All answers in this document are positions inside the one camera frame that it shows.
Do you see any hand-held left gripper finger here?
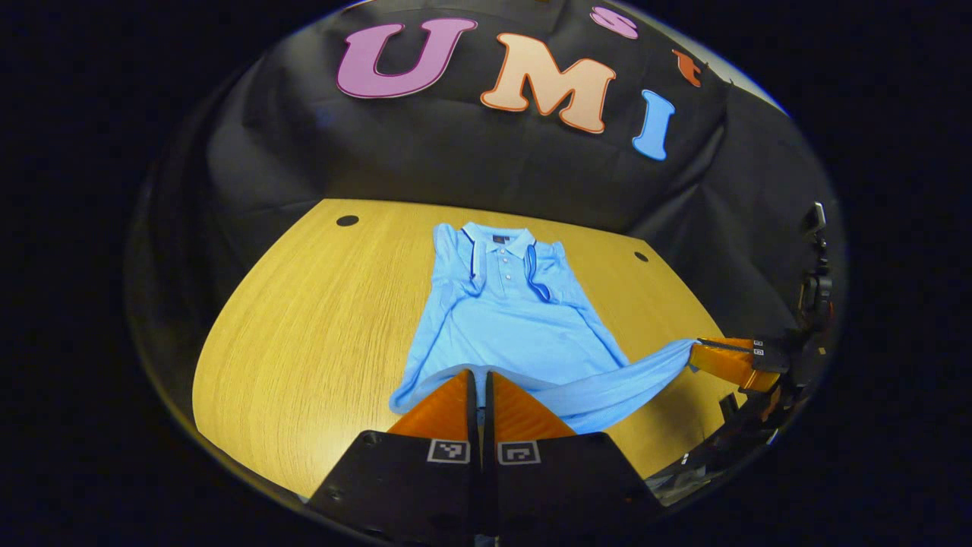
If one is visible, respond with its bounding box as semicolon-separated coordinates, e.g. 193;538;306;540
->
483;370;661;547
308;368;481;547

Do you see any light blue T-shirt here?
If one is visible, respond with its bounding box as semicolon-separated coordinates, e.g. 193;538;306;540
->
389;220;699;435

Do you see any black backdrop cloth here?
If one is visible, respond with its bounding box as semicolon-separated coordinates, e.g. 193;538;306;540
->
125;0;844;396

